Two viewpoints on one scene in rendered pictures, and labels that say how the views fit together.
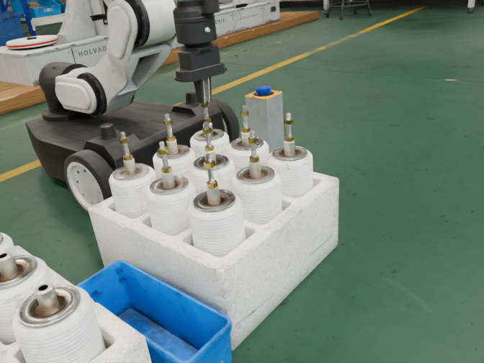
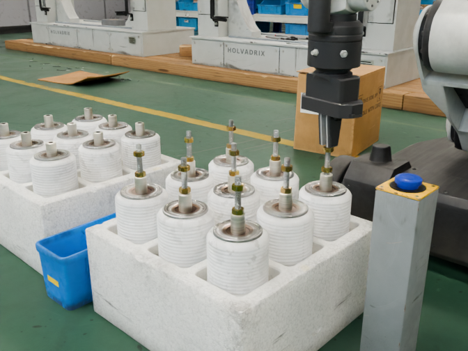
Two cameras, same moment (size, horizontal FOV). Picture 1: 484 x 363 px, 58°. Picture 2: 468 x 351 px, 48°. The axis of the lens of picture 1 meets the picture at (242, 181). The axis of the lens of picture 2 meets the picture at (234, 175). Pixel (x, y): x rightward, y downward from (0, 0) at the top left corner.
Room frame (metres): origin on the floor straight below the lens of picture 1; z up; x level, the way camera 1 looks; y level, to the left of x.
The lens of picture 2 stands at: (0.85, -0.83, 0.60)
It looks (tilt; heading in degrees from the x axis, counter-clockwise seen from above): 20 degrees down; 91
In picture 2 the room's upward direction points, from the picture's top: straight up
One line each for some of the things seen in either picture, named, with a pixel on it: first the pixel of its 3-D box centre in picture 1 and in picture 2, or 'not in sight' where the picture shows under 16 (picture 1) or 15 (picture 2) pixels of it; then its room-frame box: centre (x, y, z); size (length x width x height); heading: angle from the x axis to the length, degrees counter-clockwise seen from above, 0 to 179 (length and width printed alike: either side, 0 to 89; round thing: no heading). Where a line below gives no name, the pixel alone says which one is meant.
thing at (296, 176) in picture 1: (291, 191); (237, 283); (0.84, -0.11, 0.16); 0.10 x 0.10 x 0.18
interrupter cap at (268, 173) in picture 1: (255, 175); (185, 209); (0.75, -0.03, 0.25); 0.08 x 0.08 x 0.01
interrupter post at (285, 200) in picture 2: (246, 138); (285, 201); (0.92, -0.02, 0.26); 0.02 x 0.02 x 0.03
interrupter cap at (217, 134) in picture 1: (209, 135); (325, 189); (1.00, 0.07, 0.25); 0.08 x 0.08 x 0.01
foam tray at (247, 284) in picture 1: (219, 227); (233, 268); (0.83, 0.06, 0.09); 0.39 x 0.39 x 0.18; 48
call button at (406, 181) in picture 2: (263, 91); (407, 183); (1.10, -0.08, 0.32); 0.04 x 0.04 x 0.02
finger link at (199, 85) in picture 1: (198, 90); (324, 126); (0.99, 0.08, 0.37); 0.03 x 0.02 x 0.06; 37
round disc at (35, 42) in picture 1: (32, 42); not in sight; (2.87, 1.22, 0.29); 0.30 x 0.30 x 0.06
